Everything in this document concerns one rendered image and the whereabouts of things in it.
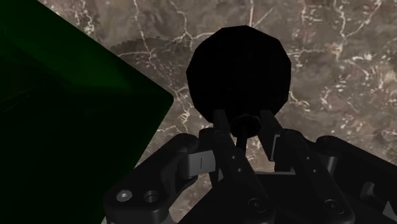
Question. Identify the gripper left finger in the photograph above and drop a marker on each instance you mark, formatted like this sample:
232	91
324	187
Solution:
229	161

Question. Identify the dark green flat box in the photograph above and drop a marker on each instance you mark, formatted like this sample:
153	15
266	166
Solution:
62	124

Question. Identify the black round knobbed object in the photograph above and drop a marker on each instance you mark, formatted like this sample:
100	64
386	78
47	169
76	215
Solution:
238	74

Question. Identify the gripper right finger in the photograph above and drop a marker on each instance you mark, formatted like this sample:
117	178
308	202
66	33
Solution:
310	167

